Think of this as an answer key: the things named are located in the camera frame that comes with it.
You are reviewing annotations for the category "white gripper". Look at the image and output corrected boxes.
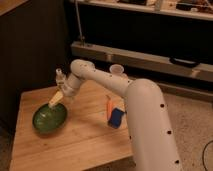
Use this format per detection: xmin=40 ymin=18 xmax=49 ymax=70
xmin=48 ymin=75 xmax=80 ymax=108

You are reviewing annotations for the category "green ceramic bowl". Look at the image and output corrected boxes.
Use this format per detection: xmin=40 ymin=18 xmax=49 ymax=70
xmin=32 ymin=103 xmax=68 ymax=134

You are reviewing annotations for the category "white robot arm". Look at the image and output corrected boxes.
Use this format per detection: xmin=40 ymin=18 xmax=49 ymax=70
xmin=49 ymin=59 xmax=183 ymax=171

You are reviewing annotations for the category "small clear plastic bottle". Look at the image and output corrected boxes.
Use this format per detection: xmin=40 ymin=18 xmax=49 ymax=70
xmin=55 ymin=68 xmax=66 ymax=90

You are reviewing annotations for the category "grey metal case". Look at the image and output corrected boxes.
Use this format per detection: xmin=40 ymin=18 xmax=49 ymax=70
xmin=71 ymin=41 xmax=213 ymax=82

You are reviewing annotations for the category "orange carrot toy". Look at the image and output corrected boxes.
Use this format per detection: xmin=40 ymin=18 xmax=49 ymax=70
xmin=106 ymin=95 xmax=114 ymax=120

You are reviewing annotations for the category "blue sponge block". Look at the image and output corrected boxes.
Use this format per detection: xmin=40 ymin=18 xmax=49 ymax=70
xmin=108 ymin=108 xmax=125 ymax=129

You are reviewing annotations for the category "clear plastic cup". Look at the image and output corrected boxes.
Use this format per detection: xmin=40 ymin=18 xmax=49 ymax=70
xmin=109 ymin=64 xmax=124 ymax=75

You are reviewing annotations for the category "metal vertical pole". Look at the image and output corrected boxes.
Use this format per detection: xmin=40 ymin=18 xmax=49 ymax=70
xmin=74 ymin=0 xmax=85 ymax=45

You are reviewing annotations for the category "wooden shelf board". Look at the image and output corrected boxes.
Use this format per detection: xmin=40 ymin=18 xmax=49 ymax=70
xmin=70 ymin=0 xmax=213 ymax=21

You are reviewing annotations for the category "black case handle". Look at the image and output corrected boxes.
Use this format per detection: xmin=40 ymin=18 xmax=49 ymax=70
xmin=169 ymin=58 xmax=200 ymax=68

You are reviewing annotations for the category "black cable on floor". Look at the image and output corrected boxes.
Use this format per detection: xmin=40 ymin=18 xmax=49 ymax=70
xmin=201 ymin=139 xmax=213 ymax=171

